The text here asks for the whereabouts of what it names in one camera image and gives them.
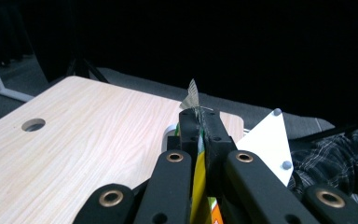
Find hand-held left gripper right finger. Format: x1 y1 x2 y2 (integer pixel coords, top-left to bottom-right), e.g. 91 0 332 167
200 108 239 197

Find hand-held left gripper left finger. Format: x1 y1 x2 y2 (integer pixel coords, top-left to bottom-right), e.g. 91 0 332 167
167 109 200 157

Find yellow pouch with green cap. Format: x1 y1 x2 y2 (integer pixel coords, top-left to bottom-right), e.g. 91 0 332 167
179 78 226 224

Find black stand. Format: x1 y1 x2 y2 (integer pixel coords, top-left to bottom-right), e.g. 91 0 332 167
64 54 110 85

